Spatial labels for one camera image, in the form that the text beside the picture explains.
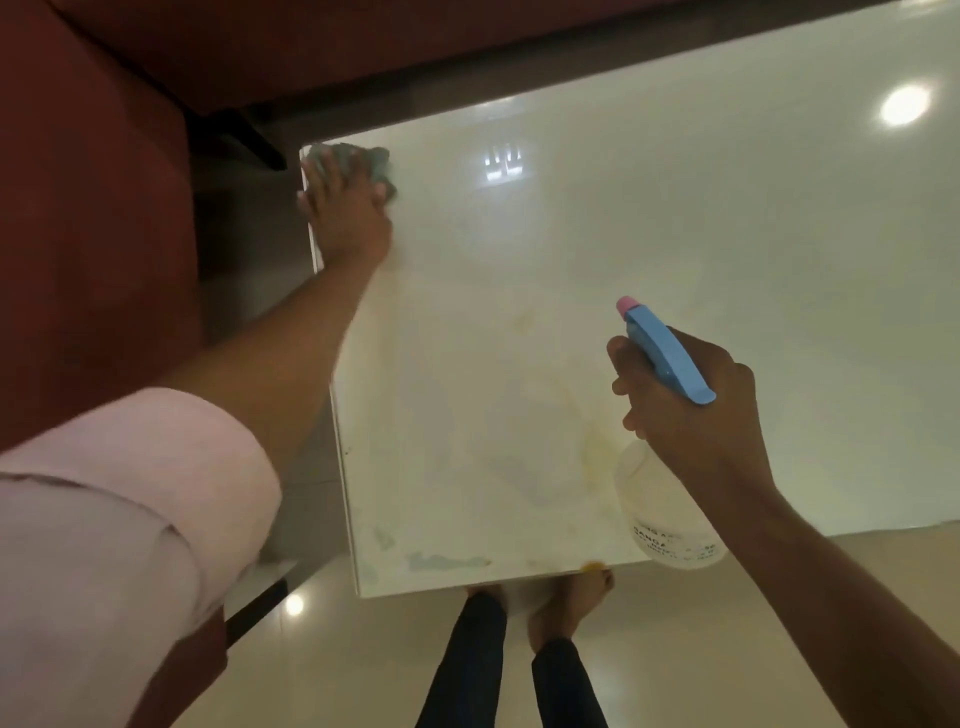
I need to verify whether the person's right hand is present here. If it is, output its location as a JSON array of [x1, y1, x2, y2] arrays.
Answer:
[[606, 327, 776, 501]]

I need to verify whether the person's left hand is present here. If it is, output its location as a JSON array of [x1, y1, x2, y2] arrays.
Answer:
[[297, 152, 395, 265]]

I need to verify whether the grey-blue cleaning cloth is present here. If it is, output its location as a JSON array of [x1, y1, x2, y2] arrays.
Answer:
[[303, 141, 399, 202]]

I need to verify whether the clear spray bottle blue trigger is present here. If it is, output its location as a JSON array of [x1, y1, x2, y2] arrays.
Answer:
[[612, 295, 731, 572]]

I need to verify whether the person's left forearm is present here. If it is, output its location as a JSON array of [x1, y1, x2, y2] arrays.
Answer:
[[156, 251, 391, 481]]

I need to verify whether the person's right forearm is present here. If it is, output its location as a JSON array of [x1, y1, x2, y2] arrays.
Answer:
[[693, 478, 960, 728]]

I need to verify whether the red sofa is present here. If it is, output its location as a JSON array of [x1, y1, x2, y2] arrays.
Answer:
[[0, 0, 231, 728], [46, 0, 901, 120]]

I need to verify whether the person's right leg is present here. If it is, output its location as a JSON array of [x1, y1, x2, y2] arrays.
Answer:
[[526, 567, 617, 728]]

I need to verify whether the person's leg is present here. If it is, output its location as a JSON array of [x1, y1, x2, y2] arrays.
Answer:
[[526, 567, 617, 728], [414, 585, 513, 728]]

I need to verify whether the person's left leg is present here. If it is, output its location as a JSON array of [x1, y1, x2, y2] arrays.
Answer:
[[414, 585, 513, 728]]

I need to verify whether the pink shirt sleeve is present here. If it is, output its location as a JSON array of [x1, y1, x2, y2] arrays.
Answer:
[[0, 385, 284, 728]]

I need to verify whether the black sofa leg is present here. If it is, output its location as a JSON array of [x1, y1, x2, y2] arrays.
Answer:
[[224, 576, 291, 648]]

